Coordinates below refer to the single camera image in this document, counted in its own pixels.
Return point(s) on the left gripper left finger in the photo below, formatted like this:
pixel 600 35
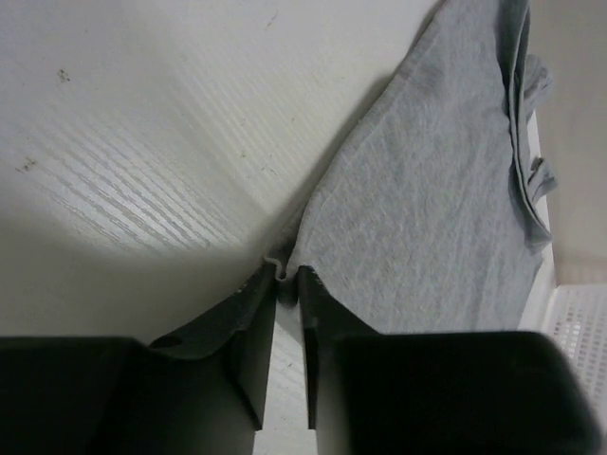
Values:
pixel 200 389

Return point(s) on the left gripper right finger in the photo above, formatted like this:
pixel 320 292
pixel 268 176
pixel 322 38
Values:
pixel 452 393

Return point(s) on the grey tank top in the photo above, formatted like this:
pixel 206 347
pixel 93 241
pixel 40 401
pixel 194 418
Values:
pixel 426 219

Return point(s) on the white plastic basket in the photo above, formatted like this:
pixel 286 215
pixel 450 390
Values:
pixel 576 320

